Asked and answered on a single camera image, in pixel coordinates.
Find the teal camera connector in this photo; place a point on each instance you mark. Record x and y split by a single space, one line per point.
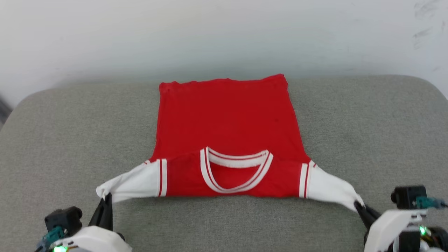
425 202
54 235

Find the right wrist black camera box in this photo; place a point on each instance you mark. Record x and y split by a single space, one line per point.
407 196

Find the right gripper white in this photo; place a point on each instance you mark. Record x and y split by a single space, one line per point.
388 227

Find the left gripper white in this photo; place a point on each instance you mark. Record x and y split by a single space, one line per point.
94 241

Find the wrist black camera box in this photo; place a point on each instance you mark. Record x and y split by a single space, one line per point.
64 218
407 196

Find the grey fabric sofa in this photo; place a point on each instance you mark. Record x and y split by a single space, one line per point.
70 147

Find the teal right camera connector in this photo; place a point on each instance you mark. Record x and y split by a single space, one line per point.
425 202

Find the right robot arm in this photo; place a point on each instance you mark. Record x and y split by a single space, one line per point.
437 239

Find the teal left camera connector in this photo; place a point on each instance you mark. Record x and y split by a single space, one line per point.
54 235

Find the red basketball jersey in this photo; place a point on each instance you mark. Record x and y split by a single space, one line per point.
227 119

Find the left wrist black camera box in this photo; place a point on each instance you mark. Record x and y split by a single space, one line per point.
64 218

